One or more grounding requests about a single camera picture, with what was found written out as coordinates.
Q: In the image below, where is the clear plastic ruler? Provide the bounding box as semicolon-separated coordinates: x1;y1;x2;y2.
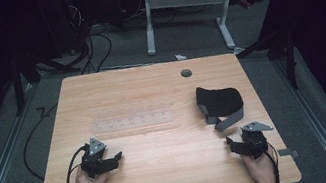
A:
90;107;177;138

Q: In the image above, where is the person's right hand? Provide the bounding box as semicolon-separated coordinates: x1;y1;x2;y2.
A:
240;147;281;183

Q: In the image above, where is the bundle of black cables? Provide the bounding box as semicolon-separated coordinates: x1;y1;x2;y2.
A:
62;0;118;77

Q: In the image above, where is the white paper scrap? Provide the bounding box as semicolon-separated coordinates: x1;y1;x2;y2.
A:
174;52;188;62

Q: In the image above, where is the black eye mask grey strap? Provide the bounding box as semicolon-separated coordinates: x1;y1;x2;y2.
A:
193;79;249;136

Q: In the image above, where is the grey table cable grommet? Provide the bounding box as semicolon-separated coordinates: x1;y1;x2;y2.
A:
180;67;194;80

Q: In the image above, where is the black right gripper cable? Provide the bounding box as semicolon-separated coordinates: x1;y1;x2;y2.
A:
250;135;284;183

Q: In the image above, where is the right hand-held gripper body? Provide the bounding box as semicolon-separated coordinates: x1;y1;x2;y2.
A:
237;118;279;162

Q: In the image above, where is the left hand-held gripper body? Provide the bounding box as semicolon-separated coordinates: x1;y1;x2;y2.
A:
75;134;113;182

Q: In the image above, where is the black metal stand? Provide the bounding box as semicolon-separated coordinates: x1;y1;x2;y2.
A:
231;22;304;100
5;44;88;117

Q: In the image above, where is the grey tape strip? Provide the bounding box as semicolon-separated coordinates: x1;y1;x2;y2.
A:
277;146;300;160

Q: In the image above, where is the black floor cable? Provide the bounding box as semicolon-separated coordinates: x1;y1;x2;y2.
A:
14;103;72;183

